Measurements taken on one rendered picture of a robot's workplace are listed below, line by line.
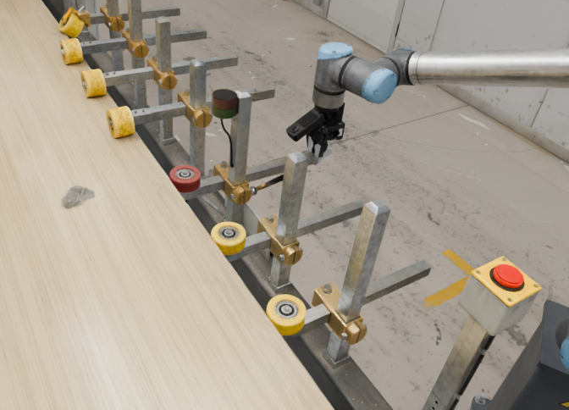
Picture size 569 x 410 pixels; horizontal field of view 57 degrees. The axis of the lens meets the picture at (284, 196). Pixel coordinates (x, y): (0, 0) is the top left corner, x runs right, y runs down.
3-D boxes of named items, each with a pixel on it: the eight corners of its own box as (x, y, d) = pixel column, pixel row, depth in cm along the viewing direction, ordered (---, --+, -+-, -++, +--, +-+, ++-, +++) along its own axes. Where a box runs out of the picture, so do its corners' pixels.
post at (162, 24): (169, 147, 190) (165, 14, 160) (174, 152, 187) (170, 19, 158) (160, 149, 188) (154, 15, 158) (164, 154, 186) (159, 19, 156)
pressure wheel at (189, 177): (192, 194, 148) (192, 160, 141) (205, 210, 143) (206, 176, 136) (165, 202, 145) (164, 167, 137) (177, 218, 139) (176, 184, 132)
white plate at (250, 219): (226, 205, 161) (227, 179, 155) (269, 259, 145) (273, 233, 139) (224, 205, 161) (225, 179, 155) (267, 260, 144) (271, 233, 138)
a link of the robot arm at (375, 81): (406, 65, 136) (367, 49, 142) (381, 77, 129) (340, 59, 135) (397, 98, 142) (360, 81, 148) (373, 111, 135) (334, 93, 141)
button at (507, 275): (503, 268, 76) (507, 259, 75) (525, 286, 74) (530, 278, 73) (484, 277, 74) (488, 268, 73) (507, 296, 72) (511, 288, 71)
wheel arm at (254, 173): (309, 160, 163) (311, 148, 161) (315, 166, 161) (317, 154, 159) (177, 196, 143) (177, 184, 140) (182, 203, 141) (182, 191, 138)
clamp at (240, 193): (229, 175, 153) (229, 161, 150) (251, 202, 145) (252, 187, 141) (211, 180, 150) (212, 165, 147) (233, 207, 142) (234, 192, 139)
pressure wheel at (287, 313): (266, 324, 116) (271, 288, 109) (301, 331, 115) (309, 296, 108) (258, 354, 109) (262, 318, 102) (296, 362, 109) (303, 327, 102)
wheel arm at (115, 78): (233, 62, 188) (234, 52, 186) (238, 66, 186) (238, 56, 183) (91, 84, 164) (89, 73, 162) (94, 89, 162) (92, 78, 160)
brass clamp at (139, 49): (137, 42, 195) (135, 29, 191) (150, 57, 186) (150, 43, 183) (120, 44, 192) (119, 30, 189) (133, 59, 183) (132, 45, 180)
